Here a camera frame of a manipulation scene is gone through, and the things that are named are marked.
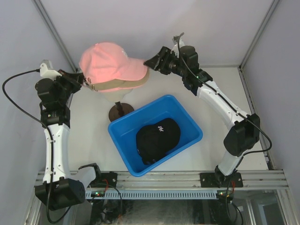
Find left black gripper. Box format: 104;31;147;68
52;69;84;105

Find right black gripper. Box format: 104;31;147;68
145;46;188;77

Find beige cap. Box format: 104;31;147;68
84;69;150;91

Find dark round wooden stand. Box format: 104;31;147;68
108;102;134;122

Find blue plastic bin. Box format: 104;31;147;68
108;95;203;177

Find dark cap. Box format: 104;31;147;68
136;118;181;165

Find pink baseball cap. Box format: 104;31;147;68
98;85;140;93

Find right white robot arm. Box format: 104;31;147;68
144;45;260;187

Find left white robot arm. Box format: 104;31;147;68
35;66;103;211

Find beige mannequin head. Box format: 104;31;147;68
102;89;132;103

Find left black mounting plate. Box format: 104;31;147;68
90;172;118;188

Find black mounting plate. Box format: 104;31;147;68
200;172;244;188
90;172;118;188

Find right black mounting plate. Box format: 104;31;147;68
200;172;244;188

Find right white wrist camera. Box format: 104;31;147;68
171;32;185;58

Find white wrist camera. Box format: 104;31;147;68
39;60;62;80
171;32;185;58

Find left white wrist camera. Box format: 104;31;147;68
39;60;62;80

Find right black camera cable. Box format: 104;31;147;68
177;35;272;186

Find black camera cable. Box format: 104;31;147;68
1;68;71;224
177;35;272;186

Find left black camera cable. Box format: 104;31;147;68
1;68;71;224

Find perforated grey cable duct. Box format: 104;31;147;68
85;190;218;200

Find aluminium mounting rail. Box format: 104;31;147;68
116;170;288;190

